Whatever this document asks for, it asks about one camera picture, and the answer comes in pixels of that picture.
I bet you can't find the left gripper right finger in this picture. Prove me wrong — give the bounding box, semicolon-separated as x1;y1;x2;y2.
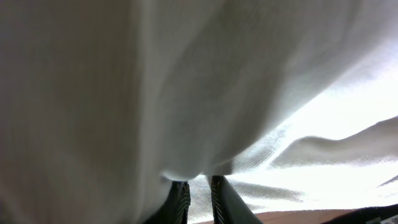
211;175;262;224

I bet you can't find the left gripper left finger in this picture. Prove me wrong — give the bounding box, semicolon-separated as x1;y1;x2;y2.
144;181;191;224

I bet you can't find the white t-shirt black print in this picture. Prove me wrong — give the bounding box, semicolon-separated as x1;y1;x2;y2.
1;1;397;223

